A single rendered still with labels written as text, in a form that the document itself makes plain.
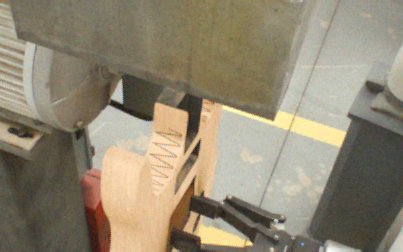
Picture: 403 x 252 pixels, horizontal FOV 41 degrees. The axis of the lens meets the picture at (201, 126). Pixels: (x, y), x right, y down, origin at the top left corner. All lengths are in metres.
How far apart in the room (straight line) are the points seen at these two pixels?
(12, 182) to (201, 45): 0.61
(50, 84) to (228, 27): 0.31
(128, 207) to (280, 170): 1.74
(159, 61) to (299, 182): 1.77
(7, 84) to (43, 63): 0.08
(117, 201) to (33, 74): 0.23
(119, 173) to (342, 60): 2.39
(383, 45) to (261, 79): 2.58
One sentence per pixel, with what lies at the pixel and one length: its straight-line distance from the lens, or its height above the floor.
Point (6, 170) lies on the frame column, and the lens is 1.02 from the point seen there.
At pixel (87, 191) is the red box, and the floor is 0.62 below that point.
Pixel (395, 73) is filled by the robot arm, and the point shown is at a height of 0.82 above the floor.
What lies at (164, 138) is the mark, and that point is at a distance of 0.69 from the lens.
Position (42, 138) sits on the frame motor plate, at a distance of 0.90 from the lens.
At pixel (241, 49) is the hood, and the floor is 1.46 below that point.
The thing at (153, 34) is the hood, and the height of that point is 1.45.
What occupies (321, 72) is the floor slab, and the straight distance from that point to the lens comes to 2.79.
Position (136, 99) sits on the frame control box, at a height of 0.96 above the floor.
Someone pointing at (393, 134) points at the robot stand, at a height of 0.69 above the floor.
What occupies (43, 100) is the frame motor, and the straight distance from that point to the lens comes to 0.75.
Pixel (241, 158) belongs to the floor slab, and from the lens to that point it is 2.31.
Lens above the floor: 1.78
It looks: 48 degrees down
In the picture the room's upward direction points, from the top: 5 degrees clockwise
